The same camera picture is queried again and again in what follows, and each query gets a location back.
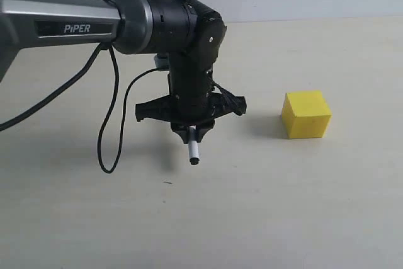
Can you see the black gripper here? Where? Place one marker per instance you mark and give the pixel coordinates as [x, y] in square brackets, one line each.
[190, 88]

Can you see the black and white marker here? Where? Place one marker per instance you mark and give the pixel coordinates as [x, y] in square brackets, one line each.
[193, 151]

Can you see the yellow foam cube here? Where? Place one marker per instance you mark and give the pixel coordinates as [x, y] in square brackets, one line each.
[305, 114]

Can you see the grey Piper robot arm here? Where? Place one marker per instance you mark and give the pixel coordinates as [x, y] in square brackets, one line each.
[185, 36]

